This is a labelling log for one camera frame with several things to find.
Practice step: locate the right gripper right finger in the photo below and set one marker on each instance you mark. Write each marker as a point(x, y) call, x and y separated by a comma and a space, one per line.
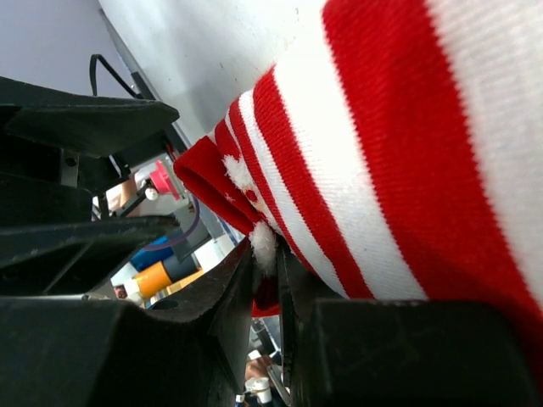
point(341, 352)

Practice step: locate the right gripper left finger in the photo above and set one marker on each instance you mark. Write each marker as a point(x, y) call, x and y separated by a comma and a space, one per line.
point(189, 349)

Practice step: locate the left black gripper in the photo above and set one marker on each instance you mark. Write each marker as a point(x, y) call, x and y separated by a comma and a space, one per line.
point(57, 150)

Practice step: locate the red white striped sock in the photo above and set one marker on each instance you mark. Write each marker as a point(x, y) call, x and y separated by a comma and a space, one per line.
point(397, 147)

